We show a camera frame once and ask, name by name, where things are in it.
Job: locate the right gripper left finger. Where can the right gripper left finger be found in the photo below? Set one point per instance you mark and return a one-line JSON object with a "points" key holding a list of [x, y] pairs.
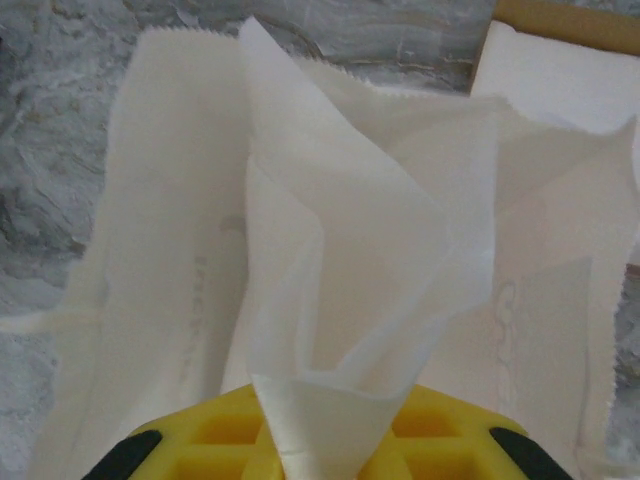
{"points": [[210, 440]]}

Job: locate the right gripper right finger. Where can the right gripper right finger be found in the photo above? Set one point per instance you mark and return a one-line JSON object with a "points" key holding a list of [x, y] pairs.
{"points": [[450, 440]]}

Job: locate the white paper napkin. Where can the white paper napkin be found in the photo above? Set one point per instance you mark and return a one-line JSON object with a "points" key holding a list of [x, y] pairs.
{"points": [[360, 240]]}

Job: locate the white pink paper bag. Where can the white pink paper bag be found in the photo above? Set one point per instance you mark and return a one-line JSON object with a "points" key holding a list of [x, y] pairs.
{"points": [[165, 225]]}

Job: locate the white napkin stack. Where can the white napkin stack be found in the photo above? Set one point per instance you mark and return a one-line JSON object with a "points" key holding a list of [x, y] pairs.
{"points": [[555, 85]]}

